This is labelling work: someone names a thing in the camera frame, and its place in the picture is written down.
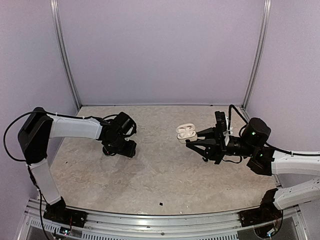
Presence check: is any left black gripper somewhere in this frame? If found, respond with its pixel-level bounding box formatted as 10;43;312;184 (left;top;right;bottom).
106;134;137;158

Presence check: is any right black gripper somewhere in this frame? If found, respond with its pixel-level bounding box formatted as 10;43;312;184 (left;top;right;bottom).
186;125;256;165

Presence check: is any white earbuds charging case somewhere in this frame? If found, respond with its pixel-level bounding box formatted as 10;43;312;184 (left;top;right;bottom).
176;123;198;144

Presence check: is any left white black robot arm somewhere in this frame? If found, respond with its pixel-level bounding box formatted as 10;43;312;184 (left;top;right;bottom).
18;107;137;223

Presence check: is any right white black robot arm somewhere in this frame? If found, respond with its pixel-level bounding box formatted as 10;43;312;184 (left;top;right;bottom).
176;111;320;222

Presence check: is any left black camera cable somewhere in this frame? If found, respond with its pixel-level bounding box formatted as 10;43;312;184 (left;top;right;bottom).
101;113;137;141

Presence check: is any black camera cable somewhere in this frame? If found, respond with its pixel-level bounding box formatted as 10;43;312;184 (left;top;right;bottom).
227;104;248;131
101;113;137;141

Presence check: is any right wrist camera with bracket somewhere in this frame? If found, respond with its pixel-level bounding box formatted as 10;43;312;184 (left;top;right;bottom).
214;111;231;146

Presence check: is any right black camera cable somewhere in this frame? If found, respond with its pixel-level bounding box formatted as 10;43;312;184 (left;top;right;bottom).
227;104;248;131

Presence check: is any front aluminium rail frame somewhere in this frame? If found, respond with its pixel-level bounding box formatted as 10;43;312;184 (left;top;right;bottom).
14;159;311;240

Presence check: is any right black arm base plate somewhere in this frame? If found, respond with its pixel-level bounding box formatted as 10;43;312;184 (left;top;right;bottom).
238;188;283;227

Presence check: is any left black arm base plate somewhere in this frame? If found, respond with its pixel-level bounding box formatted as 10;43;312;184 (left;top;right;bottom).
43;197;88;228

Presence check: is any right aluminium corner post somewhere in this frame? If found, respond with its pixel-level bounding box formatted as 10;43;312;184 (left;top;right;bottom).
241;0;272;111

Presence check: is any aluminium corner post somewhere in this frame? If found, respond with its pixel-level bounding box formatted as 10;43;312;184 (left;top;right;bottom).
241;0;272;111
49;0;82;110

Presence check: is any left aluminium corner post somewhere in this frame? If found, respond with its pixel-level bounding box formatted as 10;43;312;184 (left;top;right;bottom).
49;0;82;110

